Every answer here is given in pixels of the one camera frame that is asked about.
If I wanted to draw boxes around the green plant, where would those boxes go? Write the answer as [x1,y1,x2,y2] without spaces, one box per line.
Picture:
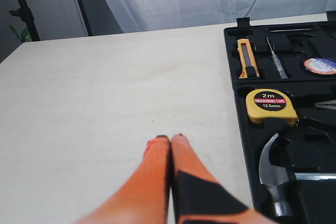
[9,25,30,43]

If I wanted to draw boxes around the black handled pliers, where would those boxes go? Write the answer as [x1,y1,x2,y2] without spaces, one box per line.
[299,100,335,127]

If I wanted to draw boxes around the yellow measuring tape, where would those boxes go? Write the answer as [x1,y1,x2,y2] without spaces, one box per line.
[245,88,299,127]

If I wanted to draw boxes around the yellow utility knife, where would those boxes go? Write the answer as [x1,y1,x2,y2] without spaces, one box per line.
[237,38,260,79]

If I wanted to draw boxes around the steel claw hammer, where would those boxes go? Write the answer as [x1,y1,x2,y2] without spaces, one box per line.
[258,133,335,217]

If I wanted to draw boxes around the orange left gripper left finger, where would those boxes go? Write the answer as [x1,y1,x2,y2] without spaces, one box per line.
[77,135,171,223]

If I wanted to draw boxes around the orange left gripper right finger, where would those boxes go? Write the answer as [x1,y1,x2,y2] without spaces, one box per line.
[171,133,275,223]

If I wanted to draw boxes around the black light stand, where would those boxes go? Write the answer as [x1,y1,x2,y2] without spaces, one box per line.
[9,0,40,41]

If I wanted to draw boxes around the black plastic tool case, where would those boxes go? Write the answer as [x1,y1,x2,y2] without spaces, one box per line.
[224,11,335,223]

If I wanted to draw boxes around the electrical tape roll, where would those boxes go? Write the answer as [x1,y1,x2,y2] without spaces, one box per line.
[304,58,336,76]

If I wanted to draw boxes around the clear tester screwdriver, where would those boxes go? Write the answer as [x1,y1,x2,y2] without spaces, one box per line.
[266,37,288,79]

